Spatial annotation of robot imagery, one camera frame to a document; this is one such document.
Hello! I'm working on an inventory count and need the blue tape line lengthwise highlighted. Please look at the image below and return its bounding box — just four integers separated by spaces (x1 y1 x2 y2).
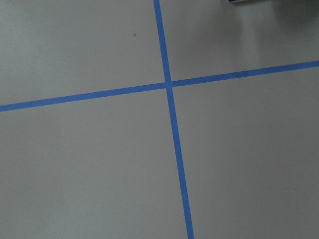
153 0 195 239

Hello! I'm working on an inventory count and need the blue tape line crosswise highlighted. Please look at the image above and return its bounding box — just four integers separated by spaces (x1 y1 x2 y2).
0 60 319 112

